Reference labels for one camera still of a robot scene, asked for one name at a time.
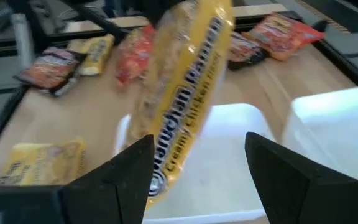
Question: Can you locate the red Saucy Noodle pack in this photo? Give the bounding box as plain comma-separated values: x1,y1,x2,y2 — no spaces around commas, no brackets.
115,24,155,88
242,12,326,62

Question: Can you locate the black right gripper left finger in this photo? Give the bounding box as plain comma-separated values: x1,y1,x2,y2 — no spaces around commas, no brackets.
57,134,155,224

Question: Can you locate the white plastic bin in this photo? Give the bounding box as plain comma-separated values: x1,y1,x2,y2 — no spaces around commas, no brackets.
281,83,358,181
114,103,276,224

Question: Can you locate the black aluminium table frame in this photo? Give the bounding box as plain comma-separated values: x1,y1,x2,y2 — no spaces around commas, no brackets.
0,0,358,166

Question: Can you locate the black hazard-striped floor mat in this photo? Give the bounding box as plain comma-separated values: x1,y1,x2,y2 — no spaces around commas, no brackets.
295,0,358,34

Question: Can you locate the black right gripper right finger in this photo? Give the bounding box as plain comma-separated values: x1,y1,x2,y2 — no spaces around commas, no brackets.
244,131,358,224

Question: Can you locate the yellow Maruchan ramen pack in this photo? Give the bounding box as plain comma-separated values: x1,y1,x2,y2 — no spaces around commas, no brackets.
0,139,87,187
68,33,116,77
125,0,236,208

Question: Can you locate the black Fire Noodle pack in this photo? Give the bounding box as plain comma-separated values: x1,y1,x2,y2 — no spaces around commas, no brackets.
227,30,269,71
12,46,88,97

